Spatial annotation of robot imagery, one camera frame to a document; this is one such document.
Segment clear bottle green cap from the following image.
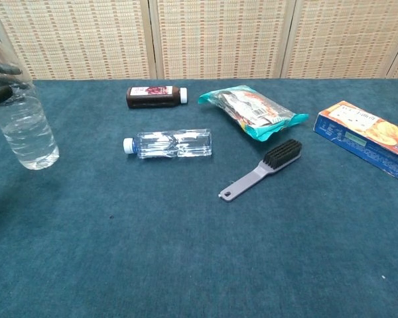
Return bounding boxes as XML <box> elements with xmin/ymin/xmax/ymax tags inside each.
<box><xmin>0</xmin><ymin>18</ymin><xmax>60</xmax><ymax>171</ymax></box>

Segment dark juice bottle red label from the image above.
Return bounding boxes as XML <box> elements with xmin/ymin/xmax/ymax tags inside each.
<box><xmin>125</xmin><ymin>85</ymin><xmax>188</xmax><ymax>109</ymax></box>

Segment clear bottle white cap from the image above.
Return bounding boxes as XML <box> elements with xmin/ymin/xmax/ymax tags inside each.
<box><xmin>123</xmin><ymin>129</ymin><xmax>213</xmax><ymax>160</ymax></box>

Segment blue table cloth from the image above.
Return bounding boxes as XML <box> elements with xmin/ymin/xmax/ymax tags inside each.
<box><xmin>0</xmin><ymin>78</ymin><xmax>398</xmax><ymax>318</ymax></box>

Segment teal snack bag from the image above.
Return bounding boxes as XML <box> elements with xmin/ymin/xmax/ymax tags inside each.
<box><xmin>198</xmin><ymin>85</ymin><xmax>309</xmax><ymax>142</ymax></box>

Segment grey brush black bristles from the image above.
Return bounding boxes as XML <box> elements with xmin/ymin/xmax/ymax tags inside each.
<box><xmin>218</xmin><ymin>138</ymin><xmax>302</xmax><ymax>202</ymax></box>

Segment orange blue cracker box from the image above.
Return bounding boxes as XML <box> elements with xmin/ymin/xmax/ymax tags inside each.
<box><xmin>313</xmin><ymin>100</ymin><xmax>398</xmax><ymax>180</ymax></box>

